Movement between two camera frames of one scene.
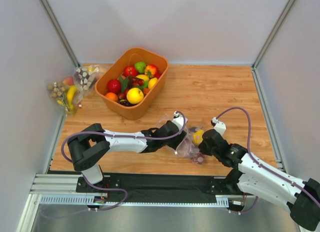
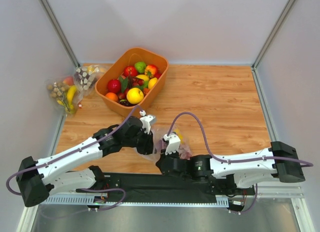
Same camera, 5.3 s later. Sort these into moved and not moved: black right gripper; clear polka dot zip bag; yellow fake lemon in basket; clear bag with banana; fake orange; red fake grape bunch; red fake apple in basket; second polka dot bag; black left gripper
Moved: black right gripper; red fake grape bunch; black left gripper; clear polka dot zip bag
Not moved: second polka dot bag; fake orange; red fake apple in basket; clear bag with banana; yellow fake lemon in basket
